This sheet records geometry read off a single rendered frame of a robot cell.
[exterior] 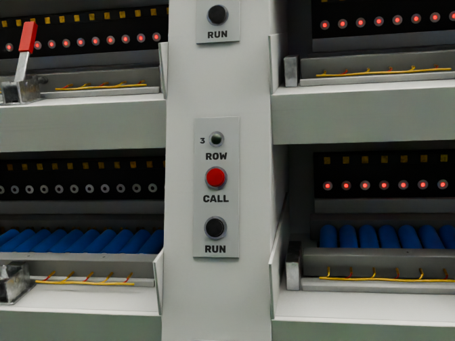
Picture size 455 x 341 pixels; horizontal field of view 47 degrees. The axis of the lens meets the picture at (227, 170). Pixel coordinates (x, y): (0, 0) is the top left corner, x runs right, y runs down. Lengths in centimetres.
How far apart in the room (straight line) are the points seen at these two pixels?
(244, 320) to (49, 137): 25
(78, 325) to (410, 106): 35
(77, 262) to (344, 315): 26
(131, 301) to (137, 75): 23
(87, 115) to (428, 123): 31
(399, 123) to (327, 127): 6
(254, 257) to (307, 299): 6
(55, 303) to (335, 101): 31
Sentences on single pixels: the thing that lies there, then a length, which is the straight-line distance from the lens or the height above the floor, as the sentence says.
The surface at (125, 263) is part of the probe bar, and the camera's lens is 53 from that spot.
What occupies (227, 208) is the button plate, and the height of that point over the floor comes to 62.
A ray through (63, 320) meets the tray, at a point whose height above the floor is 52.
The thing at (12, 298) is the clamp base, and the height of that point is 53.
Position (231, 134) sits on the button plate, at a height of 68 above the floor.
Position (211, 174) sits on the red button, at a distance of 45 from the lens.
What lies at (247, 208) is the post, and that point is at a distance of 45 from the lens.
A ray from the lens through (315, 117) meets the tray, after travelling 46.
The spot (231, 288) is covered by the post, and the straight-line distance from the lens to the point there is 45.
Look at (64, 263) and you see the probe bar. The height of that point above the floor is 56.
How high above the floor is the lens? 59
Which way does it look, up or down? 7 degrees up
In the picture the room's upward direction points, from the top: straight up
